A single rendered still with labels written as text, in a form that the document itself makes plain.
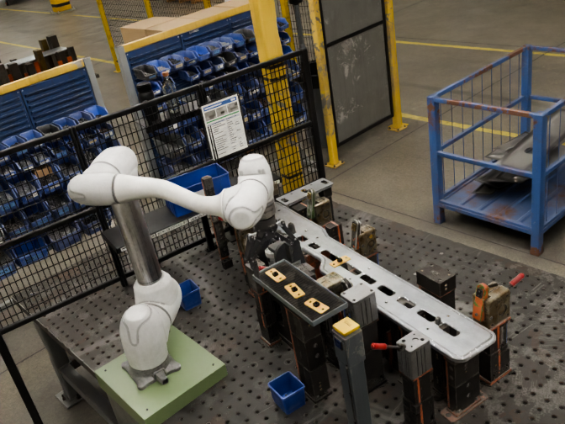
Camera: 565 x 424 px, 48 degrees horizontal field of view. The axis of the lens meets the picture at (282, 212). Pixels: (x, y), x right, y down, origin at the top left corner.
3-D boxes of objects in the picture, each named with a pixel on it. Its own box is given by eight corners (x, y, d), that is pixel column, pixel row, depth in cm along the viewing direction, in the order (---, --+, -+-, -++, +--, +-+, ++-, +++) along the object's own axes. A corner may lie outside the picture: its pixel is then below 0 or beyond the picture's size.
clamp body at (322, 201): (345, 262, 306) (335, 198, 290) (324, 272, 301) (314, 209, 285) (333, 256, 313) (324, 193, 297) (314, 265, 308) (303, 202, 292)
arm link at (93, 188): (107, 178, 207) (122, 160, 218) (56, 181, 210) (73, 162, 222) (117, 214, 213) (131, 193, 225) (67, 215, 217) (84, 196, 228)
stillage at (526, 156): (523, 159, 522) (525, 43, 478) (625, 181, 465) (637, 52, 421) (433, 222, 459) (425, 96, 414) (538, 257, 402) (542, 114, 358)
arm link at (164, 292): (138, 336, 257) (155, 302, 276) (176, 335, 254) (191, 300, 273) (76, 164, 221) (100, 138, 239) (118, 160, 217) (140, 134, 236)
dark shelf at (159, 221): (283, 182, 325) (282, 177, 323) (118, 254, 287) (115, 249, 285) (261, 170, 342) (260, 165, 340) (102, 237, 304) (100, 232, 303)
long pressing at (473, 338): (507, 334, 203) (507, 330, 202) (456, 368, 194) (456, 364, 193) (275, 201, 310) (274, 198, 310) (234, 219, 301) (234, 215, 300)
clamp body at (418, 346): (442, 423, 213) (437, 339, 196) (417, 442, 208) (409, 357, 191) (421, 407, 220) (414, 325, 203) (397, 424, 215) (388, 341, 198)
